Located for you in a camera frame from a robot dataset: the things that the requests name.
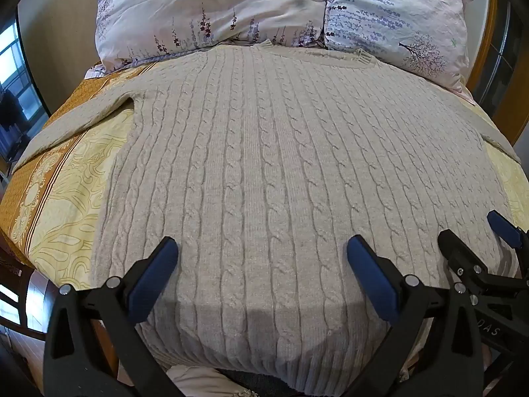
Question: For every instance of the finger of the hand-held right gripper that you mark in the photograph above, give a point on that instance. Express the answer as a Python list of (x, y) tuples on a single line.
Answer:
[(502, 227), (456, 252)]

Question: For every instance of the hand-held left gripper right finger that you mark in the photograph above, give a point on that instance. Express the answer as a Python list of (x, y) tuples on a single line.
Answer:
[(372, 275)]

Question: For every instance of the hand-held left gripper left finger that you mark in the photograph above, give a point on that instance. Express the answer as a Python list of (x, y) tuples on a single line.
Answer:
[(153, 275)]

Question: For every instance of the white crumpled cloth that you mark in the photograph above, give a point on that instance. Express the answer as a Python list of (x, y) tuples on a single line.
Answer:
[(202, 382)]

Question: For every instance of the yellow patterned bedsheet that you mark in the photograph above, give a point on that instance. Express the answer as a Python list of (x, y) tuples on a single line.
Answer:
[(53, 198)]

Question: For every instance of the dark wooden furniture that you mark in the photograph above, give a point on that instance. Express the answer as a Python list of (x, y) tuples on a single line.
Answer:
[(20, 297)]

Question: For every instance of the dark grey cloth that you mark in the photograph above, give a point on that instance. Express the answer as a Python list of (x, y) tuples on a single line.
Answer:
[(258, 384)]

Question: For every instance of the orange wooden cabinet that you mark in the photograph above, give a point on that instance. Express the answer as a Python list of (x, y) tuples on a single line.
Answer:
[(489, 49)]

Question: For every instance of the white pillow with blue flowers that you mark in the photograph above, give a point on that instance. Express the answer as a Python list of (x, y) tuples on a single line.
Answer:
[(396, 20)]

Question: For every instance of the large window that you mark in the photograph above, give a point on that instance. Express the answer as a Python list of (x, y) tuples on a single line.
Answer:
[(16, 78)]

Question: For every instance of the pink floral pillow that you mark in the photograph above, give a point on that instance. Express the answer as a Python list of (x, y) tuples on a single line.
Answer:
[(198, 8)]

